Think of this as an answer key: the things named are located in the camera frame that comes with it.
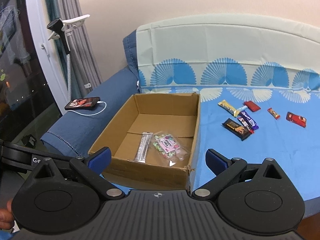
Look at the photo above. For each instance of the cardboard box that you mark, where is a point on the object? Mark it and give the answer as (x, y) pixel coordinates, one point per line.
(162, 122)

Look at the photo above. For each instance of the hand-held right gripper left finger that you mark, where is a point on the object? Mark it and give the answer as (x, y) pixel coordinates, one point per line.
(100, 158)

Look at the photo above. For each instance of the black snack bar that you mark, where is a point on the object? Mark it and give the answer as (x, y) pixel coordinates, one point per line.
(233, 127)

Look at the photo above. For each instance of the clear bag of candies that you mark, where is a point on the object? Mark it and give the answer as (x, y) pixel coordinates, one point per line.
(167, 145)

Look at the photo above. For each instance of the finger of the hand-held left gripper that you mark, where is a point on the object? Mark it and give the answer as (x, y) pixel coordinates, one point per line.
(63, 163)

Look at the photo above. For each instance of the large red snack packet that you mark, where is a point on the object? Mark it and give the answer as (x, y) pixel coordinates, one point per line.
(296, 119)

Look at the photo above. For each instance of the yellow snack bar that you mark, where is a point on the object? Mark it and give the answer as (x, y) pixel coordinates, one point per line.
(227, 107)

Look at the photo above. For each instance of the purple chocolate bar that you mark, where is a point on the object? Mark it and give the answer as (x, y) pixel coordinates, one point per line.
(248, 118)

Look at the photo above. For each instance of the phone holder stand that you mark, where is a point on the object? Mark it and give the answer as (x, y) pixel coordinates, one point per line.
(58, 26)

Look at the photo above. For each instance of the black smartphone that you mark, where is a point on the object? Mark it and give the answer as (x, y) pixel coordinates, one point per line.
(82, 103)

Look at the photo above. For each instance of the small orange red candy bar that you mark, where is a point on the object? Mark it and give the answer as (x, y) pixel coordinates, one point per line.
(273, 113)

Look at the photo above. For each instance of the flat red rectangular packet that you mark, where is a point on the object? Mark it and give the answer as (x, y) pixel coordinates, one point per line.
(252, 105)

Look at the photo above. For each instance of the white window frame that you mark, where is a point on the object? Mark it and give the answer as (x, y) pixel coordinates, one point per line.
(37, 42)

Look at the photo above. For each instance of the small dark red white packet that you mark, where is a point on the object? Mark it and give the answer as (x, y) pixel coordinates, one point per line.
(244, 124)

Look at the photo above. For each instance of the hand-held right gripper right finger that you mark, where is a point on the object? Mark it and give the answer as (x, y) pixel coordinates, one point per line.
(216, 161)

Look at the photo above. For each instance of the silver snack stick packet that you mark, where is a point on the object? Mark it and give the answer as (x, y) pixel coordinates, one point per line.
(142, 147)

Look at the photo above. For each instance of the person's left hand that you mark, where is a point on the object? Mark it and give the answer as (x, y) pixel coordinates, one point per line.
(5, 215)

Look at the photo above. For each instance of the dark glass window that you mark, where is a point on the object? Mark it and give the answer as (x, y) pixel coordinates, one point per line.
(15, 80)

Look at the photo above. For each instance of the small white blue packet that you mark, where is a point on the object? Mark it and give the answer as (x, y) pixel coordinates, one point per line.
(241, 109)

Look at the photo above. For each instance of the blue fan print bed sheet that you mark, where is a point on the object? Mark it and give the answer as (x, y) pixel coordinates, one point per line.
(250, 155)

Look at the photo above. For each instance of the grey curtain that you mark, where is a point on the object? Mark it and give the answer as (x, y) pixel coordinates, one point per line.
(82, 42)

